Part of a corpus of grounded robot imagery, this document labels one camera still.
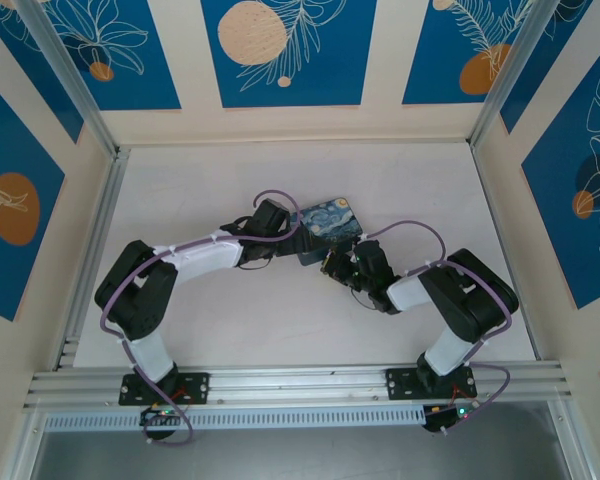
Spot dark box starry night lid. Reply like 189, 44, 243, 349
293, 196, 365, 267

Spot black controller board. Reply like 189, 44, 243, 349
139, 404, 192, 427
422, 402, 482, 434

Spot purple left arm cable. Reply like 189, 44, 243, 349
99, 188, 301, 446

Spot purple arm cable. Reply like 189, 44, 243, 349
99, 188, 301, 446
362, 220, 514, 436

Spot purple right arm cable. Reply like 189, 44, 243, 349
362, 220, 514, 436

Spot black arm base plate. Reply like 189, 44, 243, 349
118, 372, 211, 406
385, 367, 479, 401

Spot aluminium mounting rail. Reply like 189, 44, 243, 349
23, 365, 576, 414

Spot aluminium table edge rail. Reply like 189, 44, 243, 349
469, 143, 569, 374
53, 148, 130, 372

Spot white slotted cable duct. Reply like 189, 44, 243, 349
43, 407, 427, 432

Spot blue floral wall panel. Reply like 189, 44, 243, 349
521, 47, 600, 310
0, 69, 67, 322
200, 0, 380, 109
43, 0, 182, 112
402, 0, 537, 106

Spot aluminium frame post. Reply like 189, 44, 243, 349
469, 0, 554, 147
15, 0, 120, 157

